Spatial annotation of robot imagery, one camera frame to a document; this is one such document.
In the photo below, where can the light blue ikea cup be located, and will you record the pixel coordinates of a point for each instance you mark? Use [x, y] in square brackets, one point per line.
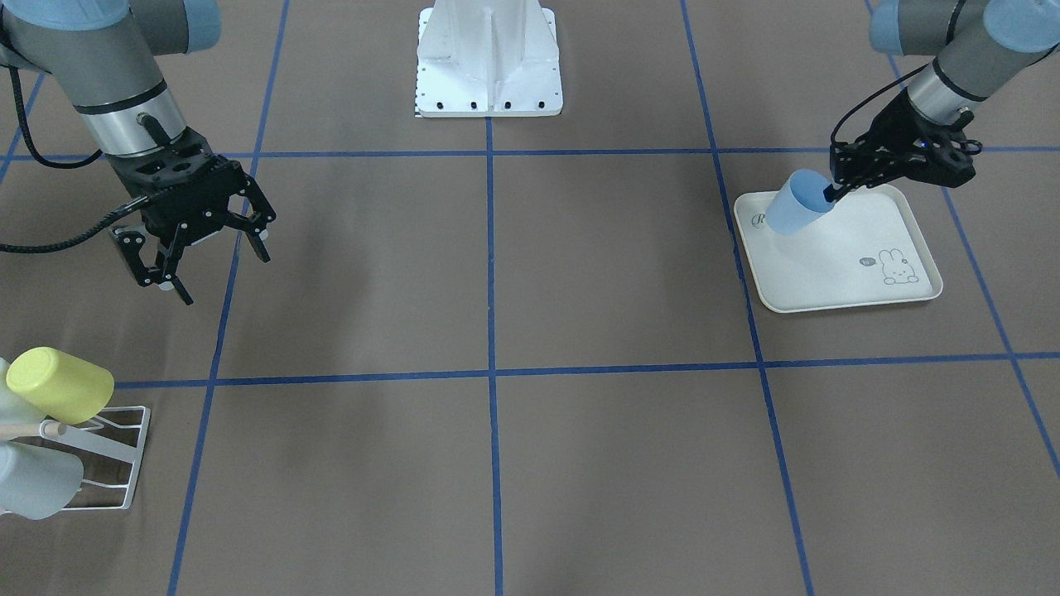
[800, 201]

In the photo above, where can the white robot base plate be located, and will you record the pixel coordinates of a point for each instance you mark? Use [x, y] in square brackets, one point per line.
[487, 59]

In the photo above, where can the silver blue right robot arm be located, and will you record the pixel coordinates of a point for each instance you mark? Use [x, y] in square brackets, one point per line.
[103, 54]

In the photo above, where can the yellow ikea cup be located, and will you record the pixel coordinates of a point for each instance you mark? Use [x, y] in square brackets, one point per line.
[59, 384]

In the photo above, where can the cream serving tray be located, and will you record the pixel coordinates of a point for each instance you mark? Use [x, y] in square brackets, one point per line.
[868, 250]

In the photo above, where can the grey ikea cup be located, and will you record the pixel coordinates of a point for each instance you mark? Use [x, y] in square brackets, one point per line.
[37, 482]

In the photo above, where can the white wire cup rack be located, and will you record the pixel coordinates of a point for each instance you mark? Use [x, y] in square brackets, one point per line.
[111, 446]

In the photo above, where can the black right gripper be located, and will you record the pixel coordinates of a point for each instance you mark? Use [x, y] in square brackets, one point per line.
[201, 227]

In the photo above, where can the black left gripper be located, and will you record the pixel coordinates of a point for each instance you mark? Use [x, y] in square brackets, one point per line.
[891, 132]

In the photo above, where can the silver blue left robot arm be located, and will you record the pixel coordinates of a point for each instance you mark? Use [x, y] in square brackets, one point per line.
[975, 47]

